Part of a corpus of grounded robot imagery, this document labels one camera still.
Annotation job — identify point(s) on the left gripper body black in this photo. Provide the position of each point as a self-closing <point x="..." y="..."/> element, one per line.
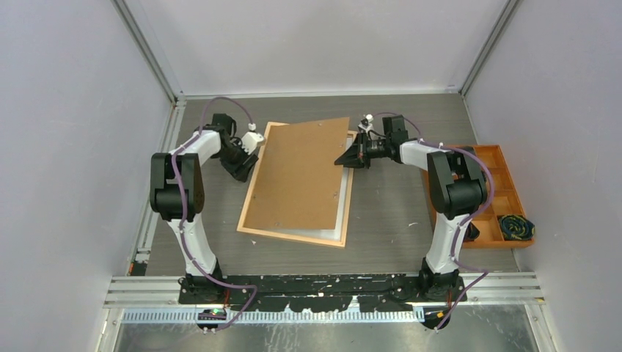
<point x="234" y="159"/>

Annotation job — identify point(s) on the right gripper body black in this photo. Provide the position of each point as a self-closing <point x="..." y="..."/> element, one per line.
<point x="372" y="149"/>

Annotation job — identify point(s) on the light wooden picture frame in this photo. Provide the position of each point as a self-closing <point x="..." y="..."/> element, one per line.
<point x="248" y="194"/>

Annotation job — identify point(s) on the brown fibreboard backing board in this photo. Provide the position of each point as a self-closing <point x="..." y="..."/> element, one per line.
<point x="296" y="175"/>

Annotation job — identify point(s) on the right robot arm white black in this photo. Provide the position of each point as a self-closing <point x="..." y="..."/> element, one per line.
<point x="456" y="186"/>

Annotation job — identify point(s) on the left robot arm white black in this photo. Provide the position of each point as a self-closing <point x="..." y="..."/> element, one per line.
<point x="177" y="195"/>

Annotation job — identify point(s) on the black red rolled tie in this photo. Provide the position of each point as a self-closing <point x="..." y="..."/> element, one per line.
<point x="472" y="233"/>

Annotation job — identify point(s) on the orange compartment tray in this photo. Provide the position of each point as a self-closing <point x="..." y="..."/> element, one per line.
<point x="505" y="202"/>

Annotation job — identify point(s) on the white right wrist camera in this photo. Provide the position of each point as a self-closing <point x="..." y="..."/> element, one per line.
<point x="365" y="125"/>

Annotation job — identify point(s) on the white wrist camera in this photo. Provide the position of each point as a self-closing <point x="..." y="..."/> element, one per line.
<point x="365" y="125"/>
<point x="252" y="140"/>

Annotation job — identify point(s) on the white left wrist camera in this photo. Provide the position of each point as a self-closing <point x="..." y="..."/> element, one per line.
<point x="252" y="140"/>

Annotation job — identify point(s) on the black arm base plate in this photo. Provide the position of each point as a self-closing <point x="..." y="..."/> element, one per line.
<point x="318" y="293"/>

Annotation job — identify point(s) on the aluminium front rail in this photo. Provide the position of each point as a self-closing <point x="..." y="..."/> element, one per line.
<point x="497" y="288"/>

